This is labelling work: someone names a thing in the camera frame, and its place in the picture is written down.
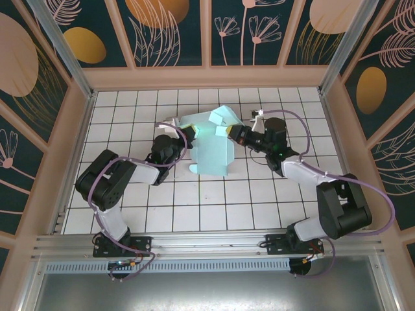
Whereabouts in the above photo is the teal paper box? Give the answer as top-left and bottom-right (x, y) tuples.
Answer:
(180, 104), (243, 178)

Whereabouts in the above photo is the grey metal sheet panel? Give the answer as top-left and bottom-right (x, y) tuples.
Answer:
(19, 254), (401, 311)

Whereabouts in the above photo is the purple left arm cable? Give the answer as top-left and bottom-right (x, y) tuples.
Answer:
(86, 122), (189, 282)

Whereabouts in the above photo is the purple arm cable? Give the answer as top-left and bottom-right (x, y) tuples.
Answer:
(86, 122), (189, 282)
(259, 108), (397, 279)

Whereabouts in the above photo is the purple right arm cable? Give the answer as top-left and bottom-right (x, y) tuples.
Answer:
(259, 108), (397, 279)

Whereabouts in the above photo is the aluminium table side rail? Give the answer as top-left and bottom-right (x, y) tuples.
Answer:
(319, 92), (369, 229)
(48, 90), (98, 236)

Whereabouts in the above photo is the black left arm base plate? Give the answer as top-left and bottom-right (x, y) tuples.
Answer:
(93, 235), (152, 259)

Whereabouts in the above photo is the aluminium mounting rail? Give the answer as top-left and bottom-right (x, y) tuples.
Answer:
(30, 229), (386, 260)

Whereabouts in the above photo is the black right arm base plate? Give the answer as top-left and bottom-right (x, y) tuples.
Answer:
(265, 233), (325, 257)

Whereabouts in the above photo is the aluminium frame post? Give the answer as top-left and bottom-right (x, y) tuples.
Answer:
(318, 0), (374, 95)
(34, 0), (97, 100)

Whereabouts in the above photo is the red black power wire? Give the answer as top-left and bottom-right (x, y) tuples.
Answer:
(304, 242), (326, 264)
(108, 255), (143, 271)

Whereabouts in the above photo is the slotted grey cable duct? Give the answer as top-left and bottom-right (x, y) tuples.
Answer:
(43, 258), (292, 273)

